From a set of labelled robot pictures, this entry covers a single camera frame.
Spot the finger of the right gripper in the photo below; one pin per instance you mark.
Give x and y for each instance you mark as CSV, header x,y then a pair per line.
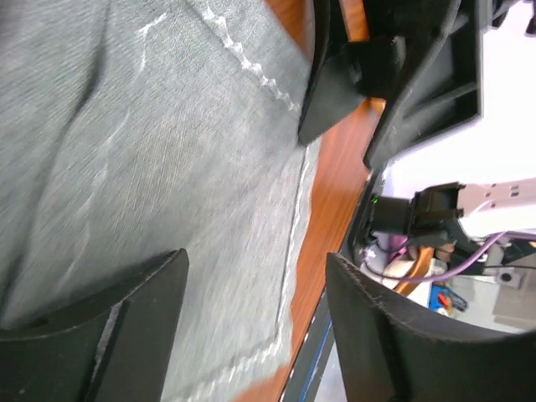
x,y
344,72
439,85

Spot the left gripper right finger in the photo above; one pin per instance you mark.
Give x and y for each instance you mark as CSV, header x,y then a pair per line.
x,y
393,349

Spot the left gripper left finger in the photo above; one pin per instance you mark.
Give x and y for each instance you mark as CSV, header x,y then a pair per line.
x,y
112,346

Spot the grey cloth napkin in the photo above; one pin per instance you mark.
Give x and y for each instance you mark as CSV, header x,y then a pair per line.
x,y
131,128

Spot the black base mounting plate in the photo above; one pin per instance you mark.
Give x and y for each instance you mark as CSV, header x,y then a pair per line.
x,y
313,354

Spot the golden round plate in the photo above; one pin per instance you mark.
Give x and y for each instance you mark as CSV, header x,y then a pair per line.
x,y
417,272

